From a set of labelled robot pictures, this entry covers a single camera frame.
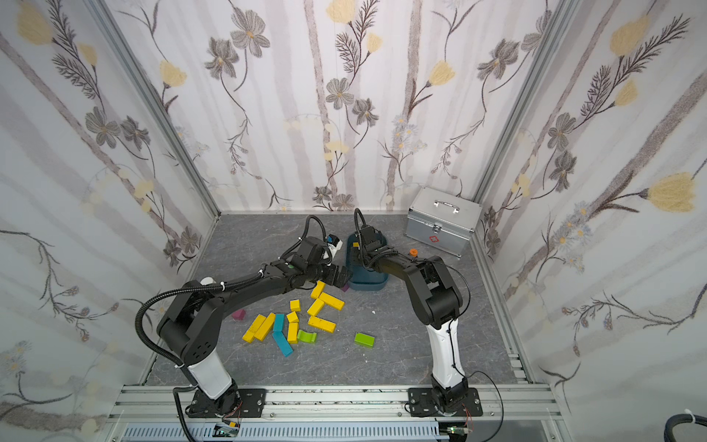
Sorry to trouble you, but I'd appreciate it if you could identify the purple cube block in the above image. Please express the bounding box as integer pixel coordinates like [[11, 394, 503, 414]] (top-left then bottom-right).
[[231, 309, 246, 320]]

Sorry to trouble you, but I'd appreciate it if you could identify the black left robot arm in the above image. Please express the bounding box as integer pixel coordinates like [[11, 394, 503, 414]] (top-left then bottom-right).
[[134, 215, 351, 401]]

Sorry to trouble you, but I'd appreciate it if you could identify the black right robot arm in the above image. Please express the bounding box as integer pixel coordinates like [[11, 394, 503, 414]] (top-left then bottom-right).
[[353, 208, 488, 414]]

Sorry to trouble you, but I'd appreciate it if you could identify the teal plastic bin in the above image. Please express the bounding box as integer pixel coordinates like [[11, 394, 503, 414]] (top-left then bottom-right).
[[345, 233, 388, 292]]

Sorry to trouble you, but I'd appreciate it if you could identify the yellow rectangular block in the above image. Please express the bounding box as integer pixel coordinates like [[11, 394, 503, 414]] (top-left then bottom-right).
[[307, 299, 325, 317]]

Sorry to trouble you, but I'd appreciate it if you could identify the yellow upright block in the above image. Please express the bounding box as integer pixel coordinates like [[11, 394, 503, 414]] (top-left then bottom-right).
[[286, 322, 299, 344]]

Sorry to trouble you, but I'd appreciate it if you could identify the green arch block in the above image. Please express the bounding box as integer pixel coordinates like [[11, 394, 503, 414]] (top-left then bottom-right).
[[298, 330, 318, 344]]

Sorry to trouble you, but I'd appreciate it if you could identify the green flat block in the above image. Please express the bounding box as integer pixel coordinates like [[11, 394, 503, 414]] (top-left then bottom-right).
[[355, 333, 376, 348]]

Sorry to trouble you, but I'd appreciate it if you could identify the silver metal case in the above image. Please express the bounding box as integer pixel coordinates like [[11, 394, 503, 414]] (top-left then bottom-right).
[[405, 187, 482, 257]]

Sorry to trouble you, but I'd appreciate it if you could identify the upright teal block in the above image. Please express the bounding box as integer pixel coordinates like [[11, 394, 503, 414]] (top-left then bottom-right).
[[272, 313, 285, 334]]

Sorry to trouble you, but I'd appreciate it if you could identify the long teal block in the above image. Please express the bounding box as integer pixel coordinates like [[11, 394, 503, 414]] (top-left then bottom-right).
[[272, 331, 294, 357]]

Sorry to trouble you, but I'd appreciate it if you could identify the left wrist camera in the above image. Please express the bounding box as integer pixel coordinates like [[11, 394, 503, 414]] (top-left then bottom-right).
[[325, 234, 344, 258]]

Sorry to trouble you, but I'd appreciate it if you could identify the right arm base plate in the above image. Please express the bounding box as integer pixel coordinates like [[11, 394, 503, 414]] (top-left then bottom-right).
[[406, 387, 483, 417]]

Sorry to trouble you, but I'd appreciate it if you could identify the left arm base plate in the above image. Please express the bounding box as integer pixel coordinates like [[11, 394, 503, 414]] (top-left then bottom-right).
[[186, 387, 267, 418]]

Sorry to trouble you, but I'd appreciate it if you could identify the aluminium rail frame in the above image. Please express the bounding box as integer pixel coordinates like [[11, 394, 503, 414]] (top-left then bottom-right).
[[101, 384, 573, 441]]

